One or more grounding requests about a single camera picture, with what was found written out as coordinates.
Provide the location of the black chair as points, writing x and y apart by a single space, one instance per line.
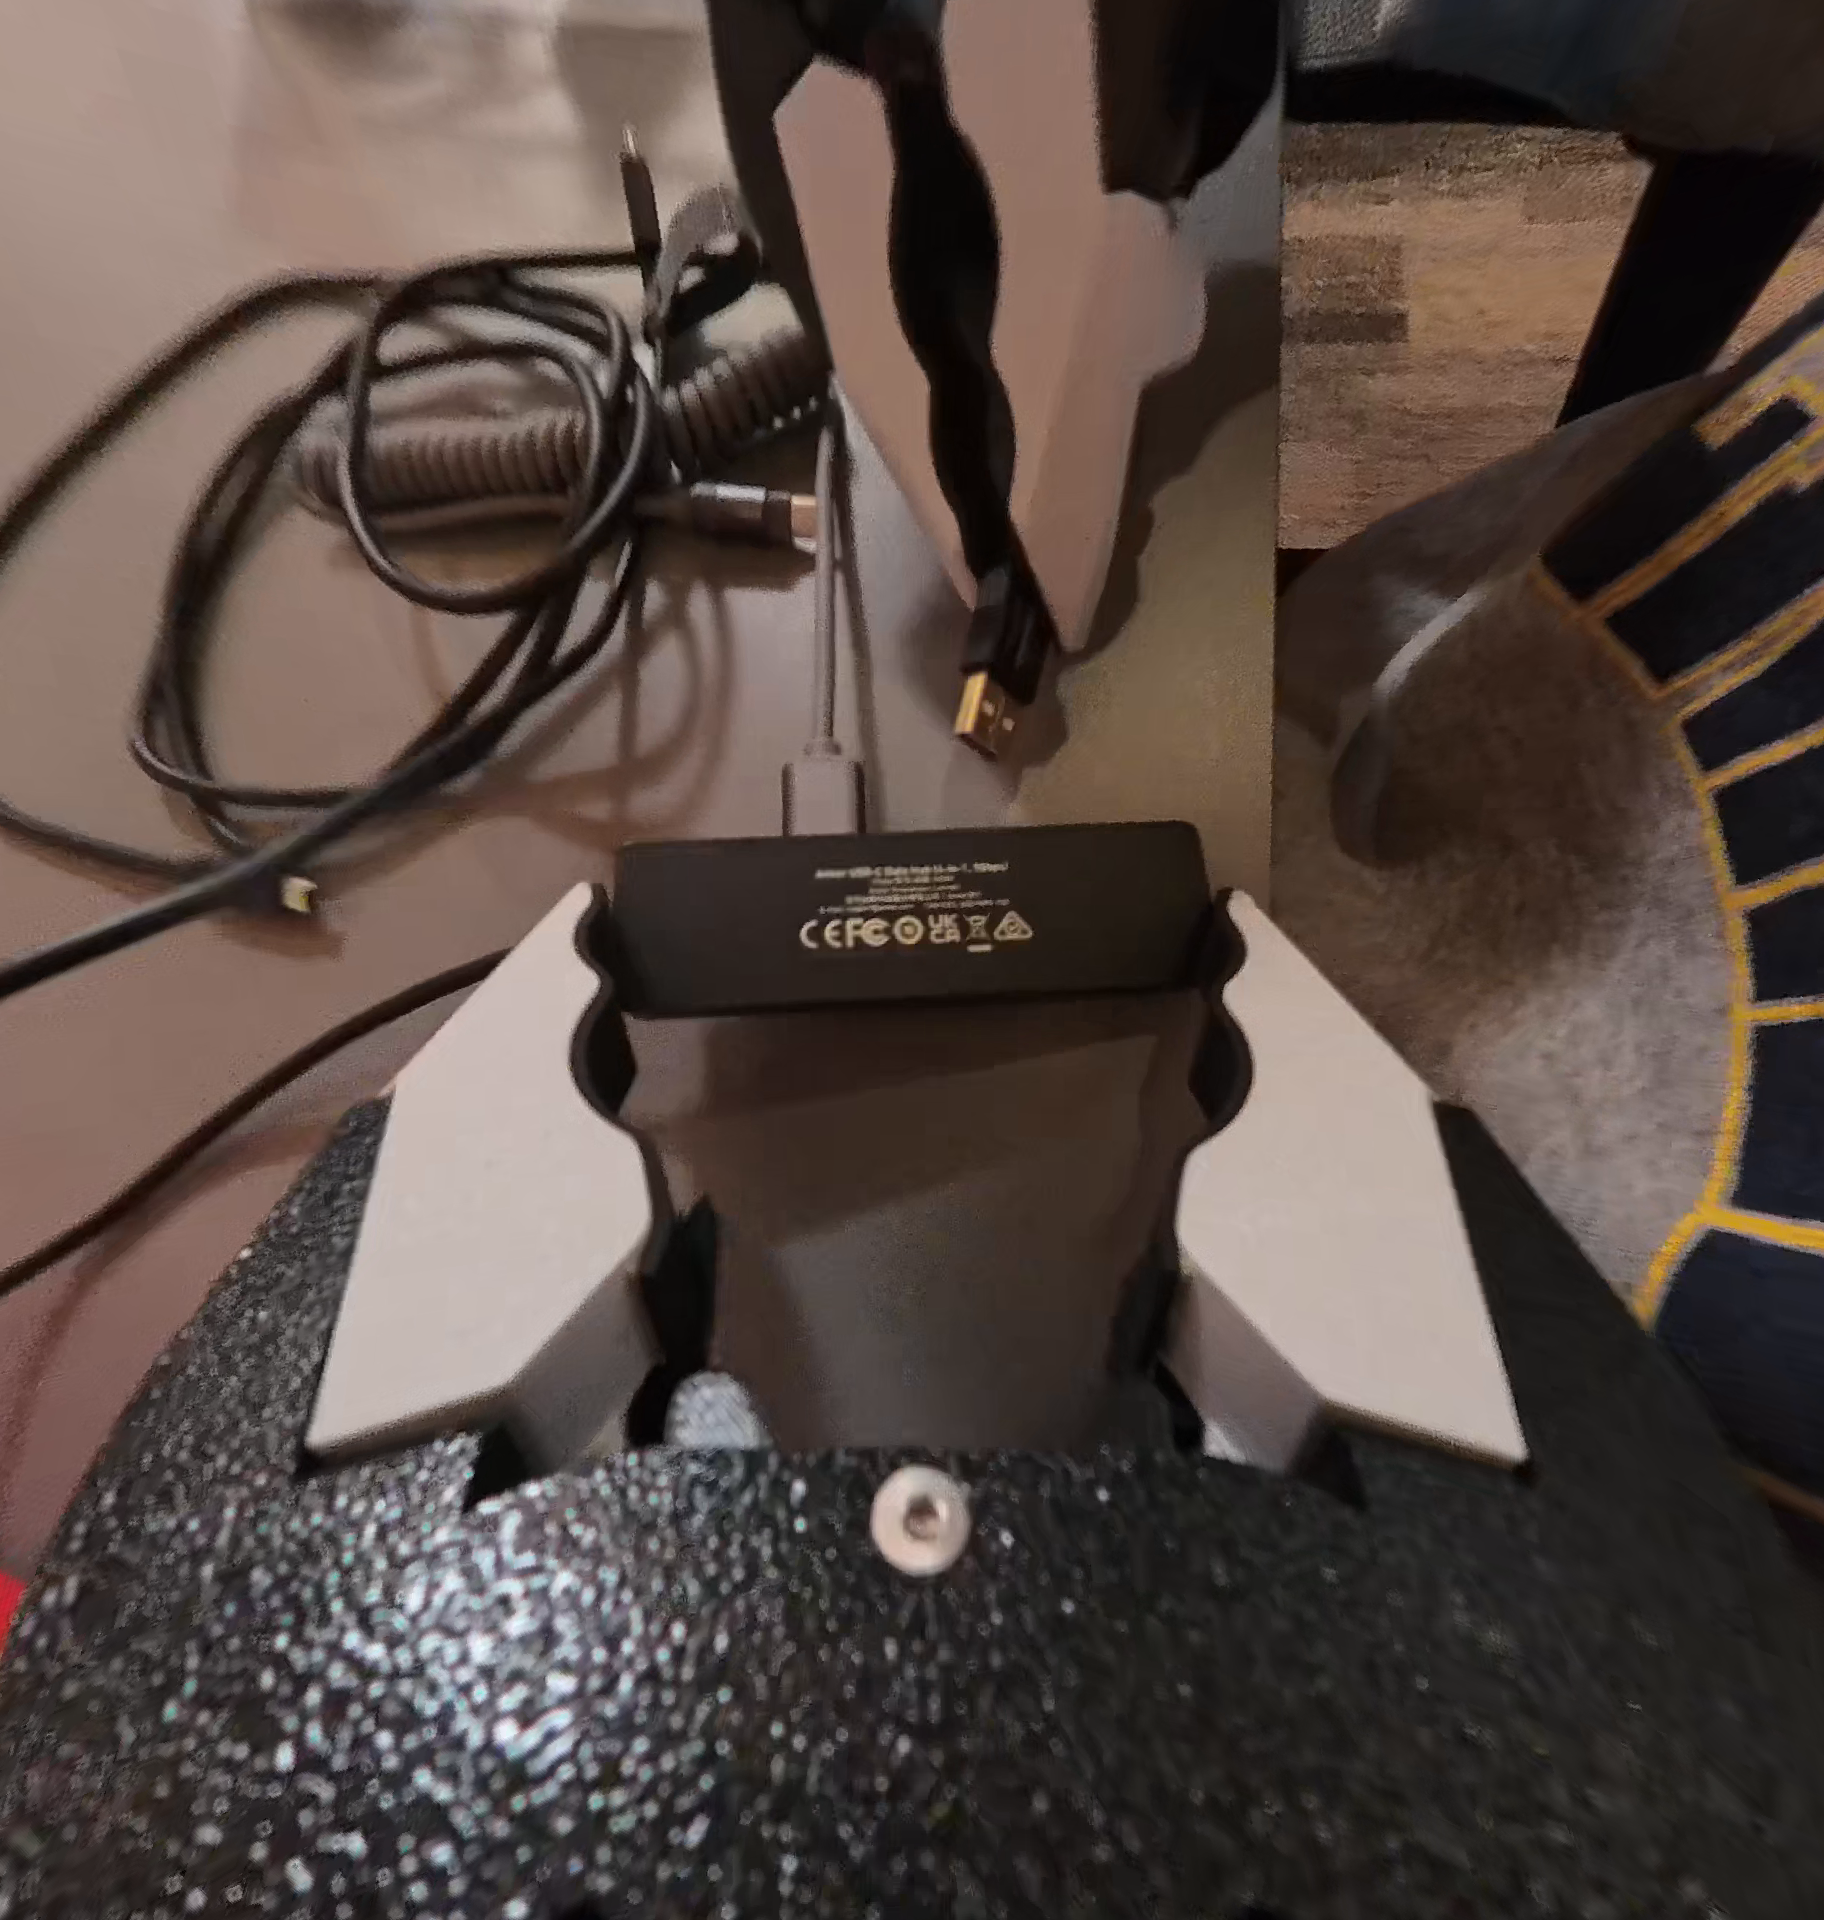
1679 255

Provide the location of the black usb hub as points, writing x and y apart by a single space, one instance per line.
912 960

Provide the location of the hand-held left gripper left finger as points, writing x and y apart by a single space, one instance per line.
493 1200

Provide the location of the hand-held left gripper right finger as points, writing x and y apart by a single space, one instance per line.
1333 1200

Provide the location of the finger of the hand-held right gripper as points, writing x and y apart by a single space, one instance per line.
1113 391
852 300

